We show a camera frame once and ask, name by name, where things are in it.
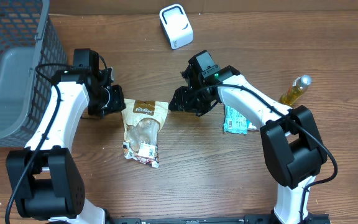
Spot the small white brown wrapper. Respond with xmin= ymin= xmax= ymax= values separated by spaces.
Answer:
xmin=123 ymin=142 xmax=159 ymax=168

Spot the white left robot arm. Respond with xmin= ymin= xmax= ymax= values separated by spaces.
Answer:
xmin=4 ymin=49 xmax=126 ymax=223

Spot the teal wipes packet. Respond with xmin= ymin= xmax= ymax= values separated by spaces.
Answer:
xmin=223 ymin=105 xmax=249 ymax=135

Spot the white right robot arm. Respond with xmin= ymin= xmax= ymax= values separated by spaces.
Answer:
xmin=168 ymin=50 xmax=330 ymax=223

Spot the dark grey plastic basket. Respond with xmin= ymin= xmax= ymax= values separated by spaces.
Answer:
xmin=0 ymin=0 xmax=67 ymax=147

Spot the yellow liquid bottle grey cap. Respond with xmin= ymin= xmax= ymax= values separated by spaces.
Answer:
xmin=279 ymin=75 xmax=312 ymax=106

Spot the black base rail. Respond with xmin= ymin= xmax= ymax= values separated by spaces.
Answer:
xmin=104 ymin=213 xmax=331 ymax=224

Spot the brown snack pouch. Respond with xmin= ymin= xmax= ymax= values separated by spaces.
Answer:
xmin=121 ymin=98 xmax=168 ymax=154

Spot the teal tissue pack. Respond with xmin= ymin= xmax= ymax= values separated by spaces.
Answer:
xmin=247 ymin=121 xmax=259 ymax=131

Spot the white barcode scanner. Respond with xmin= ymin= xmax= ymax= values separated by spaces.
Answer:
xmin=159 ymin=4 xmax=194 ymax=50

